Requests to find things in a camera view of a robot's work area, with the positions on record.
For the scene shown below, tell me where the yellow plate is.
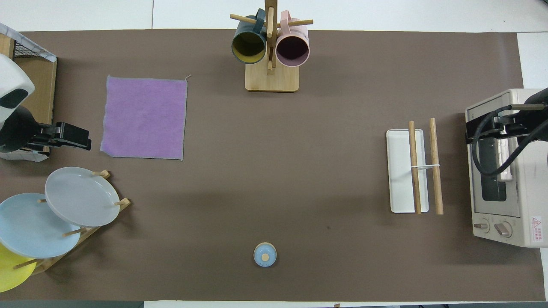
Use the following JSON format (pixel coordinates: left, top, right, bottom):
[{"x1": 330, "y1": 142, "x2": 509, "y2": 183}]
[{"x1": 0, "y1": 243, "x2": 37, "y2": 293}]

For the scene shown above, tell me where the wooden mug tree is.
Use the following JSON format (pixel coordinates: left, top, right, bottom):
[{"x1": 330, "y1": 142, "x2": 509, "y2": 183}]
[{"x1": 230, "y1": 0, "x2": 314, "y2": 93}]

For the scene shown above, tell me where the dark teal mug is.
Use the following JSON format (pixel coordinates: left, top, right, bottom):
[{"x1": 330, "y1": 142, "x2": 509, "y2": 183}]
[{"x1": 231, "y1": 9, "x2": 268, "y2": 65}]

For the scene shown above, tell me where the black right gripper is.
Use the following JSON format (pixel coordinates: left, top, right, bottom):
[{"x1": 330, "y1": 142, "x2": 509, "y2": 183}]
[{"x1": 466, "y1": 88, "x2": 548, "y2": 144}]

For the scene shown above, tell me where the blue jar wooden knob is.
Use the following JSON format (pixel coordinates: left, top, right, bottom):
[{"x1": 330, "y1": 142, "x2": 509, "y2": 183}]
[{"x1": 253, "y1": 242, "x2": 277, "y2": 268}]

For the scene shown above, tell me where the white marble-patterned sheet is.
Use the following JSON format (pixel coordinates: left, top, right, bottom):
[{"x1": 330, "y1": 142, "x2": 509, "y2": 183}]
[
  {"x1": 0, "y1": 22, "x2": 57, "y2": 62},
  {"x1": 0, "y1": 148, "x2": 50, "y2": 162}
]

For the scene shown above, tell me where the brown table mat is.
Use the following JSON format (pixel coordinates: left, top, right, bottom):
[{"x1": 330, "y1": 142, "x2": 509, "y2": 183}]
[{"x1": 0, "y1": 29, "x2": 546, "y2": 302}]

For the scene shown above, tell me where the purple and grey towel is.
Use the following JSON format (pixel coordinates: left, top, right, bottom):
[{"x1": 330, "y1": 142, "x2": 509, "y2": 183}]
[{"x1": 100, "y1": 75, "x2": 191, "y2": 161}]

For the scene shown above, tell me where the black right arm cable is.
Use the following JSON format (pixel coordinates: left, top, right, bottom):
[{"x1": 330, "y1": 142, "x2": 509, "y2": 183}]
[{"x1": 471, "y1": 104, "x2": 548, "y2": 177}]

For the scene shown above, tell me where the wooden plate rack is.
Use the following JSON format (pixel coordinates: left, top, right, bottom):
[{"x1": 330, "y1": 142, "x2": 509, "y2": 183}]
[{"x1": 13, "y1": 170, "x2": 131, "y2": 275}]

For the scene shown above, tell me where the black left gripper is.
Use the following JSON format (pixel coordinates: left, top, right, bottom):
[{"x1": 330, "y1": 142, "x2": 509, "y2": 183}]
[{"x1": 0, "y1": 106, "x2": 92, "y2": 154}]

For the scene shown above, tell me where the beige toaster oven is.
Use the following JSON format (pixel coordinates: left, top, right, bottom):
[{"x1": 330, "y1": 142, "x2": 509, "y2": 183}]
[{"x1": 465, "y1": 89, "x2": 548, "y2": 248}]

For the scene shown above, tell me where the wooden box with mesh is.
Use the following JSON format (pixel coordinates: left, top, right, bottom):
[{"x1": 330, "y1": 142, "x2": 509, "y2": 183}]
[{"x1": 0, "y1": 33, "x2": 57, "y2": 154}]

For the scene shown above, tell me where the light blue plate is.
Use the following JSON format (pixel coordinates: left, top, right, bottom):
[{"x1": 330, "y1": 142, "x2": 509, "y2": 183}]
[{"x1": 0, "y1": 193, "x2": 81, "y2": 259}]

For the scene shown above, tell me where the grey plate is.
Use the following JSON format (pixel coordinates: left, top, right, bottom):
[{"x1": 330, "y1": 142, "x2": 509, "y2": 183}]
[{"x1": 45, "y1": 167, "x2": 121, "y2": 228}]

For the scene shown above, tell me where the black wire basket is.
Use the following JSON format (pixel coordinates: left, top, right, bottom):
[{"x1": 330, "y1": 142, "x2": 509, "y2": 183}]
[{"x1": 12, "y1": 39, "x2": 37, "y2": 58}]

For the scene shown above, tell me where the pink mug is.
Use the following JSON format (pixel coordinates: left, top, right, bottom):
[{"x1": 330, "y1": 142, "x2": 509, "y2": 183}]
[{"x1": 275, "y1": 11, "x2": 310, "y2": 68}]

